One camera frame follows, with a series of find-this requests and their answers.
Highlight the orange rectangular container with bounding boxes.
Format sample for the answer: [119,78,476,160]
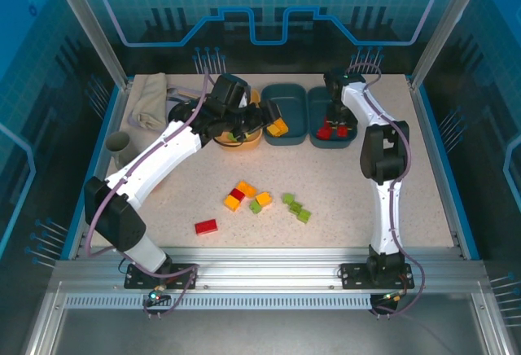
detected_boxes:
[214,88,264,151]

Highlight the teal rectangular container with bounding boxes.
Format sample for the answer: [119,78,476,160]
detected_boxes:
[260,82,309,147]
[307,85,359,150]

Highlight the black round plate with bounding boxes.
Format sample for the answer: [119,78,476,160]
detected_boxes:
[169,101,204,123]

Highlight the lavender tray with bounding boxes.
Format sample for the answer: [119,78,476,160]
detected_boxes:
[129,85,204,132]

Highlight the beige folded cloth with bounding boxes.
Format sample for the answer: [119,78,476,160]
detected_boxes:
[132,72,169,131]

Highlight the grey cup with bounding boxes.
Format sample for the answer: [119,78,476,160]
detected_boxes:
[106,131,140,169]

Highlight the slotted aluminium strip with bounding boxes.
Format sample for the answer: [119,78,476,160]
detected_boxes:
[63,294,374,310]

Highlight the small board with green light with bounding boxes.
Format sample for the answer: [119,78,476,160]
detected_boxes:
[380,289,408,305]
[148,285,171,306]

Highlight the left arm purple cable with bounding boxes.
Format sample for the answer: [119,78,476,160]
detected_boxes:
[85,68,211,319]

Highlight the aluminium table side rail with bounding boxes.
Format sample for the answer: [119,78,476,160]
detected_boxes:
[406,76,467,259]
[68,80,134,261]

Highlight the aluminium frame post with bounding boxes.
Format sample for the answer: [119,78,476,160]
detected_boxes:
[409,0,486,90]
[45,0,132,90]

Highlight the aluminium mounting rail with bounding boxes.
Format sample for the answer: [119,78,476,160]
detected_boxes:
[52,247,489,296]

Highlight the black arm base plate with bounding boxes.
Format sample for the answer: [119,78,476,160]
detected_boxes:
[339,263,415,290]
[124,263,199,290]

